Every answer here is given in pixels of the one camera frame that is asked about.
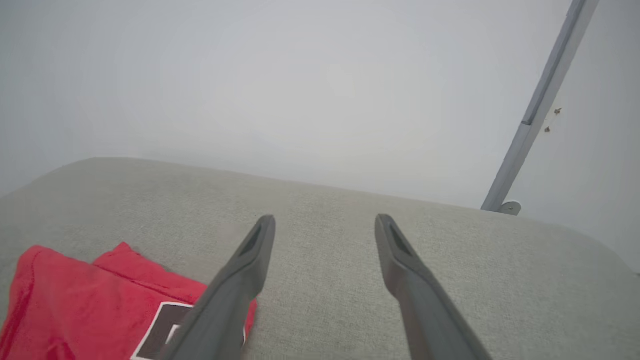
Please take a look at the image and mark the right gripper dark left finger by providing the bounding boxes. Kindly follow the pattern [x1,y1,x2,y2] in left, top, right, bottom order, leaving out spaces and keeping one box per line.
[160,214,277,360]

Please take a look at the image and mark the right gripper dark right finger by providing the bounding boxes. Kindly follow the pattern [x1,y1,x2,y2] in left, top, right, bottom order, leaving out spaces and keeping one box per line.
[374,213,494,360]

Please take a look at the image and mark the red and white shirt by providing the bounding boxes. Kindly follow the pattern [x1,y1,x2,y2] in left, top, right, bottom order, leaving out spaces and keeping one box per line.
[0,242,259,360]

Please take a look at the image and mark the grey metal pole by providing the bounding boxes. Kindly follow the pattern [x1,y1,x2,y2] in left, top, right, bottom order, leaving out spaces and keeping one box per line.
[480,0,601,212]

